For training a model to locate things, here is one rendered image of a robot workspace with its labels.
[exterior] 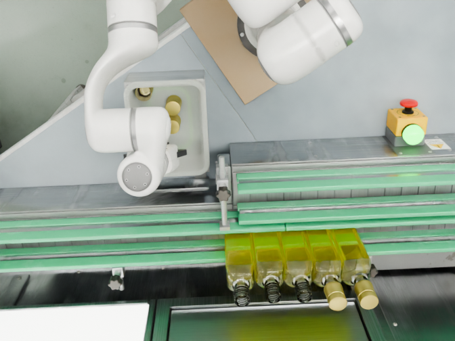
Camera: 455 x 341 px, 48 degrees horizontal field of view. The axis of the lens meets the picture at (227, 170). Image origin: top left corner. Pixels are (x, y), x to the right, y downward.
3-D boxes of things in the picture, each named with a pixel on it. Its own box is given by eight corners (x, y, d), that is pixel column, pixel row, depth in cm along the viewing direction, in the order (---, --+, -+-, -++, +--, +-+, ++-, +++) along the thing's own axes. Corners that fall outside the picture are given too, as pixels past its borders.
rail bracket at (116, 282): (118, 268, 122) (108, 306, 110) (114, 244, 119) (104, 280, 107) (135, 267, 122) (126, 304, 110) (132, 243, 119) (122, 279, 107)
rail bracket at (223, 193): (217, 211, 115) (218, 242, 104) (214, 143, 108) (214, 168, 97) (230, 210, 115) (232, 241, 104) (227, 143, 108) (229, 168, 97)
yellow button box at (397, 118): (384, 134, 123) (394, 147, 116) (387, 105, 119) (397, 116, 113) (412, 133, 123) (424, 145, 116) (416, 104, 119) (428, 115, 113)
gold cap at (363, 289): (350, 285, 96) (356, 300, 92) (367, 276, 95) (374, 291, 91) (359, 297, 97) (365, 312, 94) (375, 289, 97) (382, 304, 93)
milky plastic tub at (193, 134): (139, 162, 124) (134, 178, 116) (127, 72, 114) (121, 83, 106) (210, 159, 124) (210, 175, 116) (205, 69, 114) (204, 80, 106)
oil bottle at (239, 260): (224, 236, 119) (227, 297, 100) (223, 216, 116) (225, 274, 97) (248, 235, 119) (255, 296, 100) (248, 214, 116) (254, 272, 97)
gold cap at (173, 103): (165, 95, 115) (164, 101, 111) (181, 94, 115) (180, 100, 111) (166, 109, 116) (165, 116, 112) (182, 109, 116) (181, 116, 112)
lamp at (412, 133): (400, 142, 115) (404, 147, 113) (402, 123, 114) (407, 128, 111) (420, 141, 116) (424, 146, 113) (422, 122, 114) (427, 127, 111)
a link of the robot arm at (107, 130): (160, 35, 92) (166, 151, 91) (89, 39, 91) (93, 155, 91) (154, 19, 83) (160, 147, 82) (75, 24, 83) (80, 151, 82)
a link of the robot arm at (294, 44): (243, 34, 94) (248, 53, 79) (302, -11, 91) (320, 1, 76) (272, 75, 97) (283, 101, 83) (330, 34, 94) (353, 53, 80)
